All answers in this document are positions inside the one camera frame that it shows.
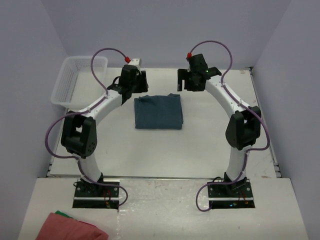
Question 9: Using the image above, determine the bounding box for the blue-grey t shirt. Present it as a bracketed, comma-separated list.
[134, 93, 184, 130]

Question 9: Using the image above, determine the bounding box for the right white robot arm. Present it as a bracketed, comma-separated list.
[177, 52, 261, 185]

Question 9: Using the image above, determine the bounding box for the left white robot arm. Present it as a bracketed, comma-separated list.
[61, 58, 148, 186]

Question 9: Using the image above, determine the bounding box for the white plastic basket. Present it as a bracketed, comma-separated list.
[50, 55, 108, 110]

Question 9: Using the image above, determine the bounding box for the folded green t shirt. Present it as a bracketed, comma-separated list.
[55, 210, 73, 219]

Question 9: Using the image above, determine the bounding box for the folded pink t shirt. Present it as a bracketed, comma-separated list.
[35, 213, 109, 240]

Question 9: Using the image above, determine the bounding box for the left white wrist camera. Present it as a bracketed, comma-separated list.
[129, 57, 142, 70]

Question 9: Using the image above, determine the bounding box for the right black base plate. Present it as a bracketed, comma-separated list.
[207, 180, 256, 210]

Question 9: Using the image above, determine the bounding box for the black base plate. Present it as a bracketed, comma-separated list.
[72, 179, 120, 210]
[207, 180, 256, 210]

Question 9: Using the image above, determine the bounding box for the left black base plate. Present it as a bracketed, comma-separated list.
[72, 179, 120, 210]

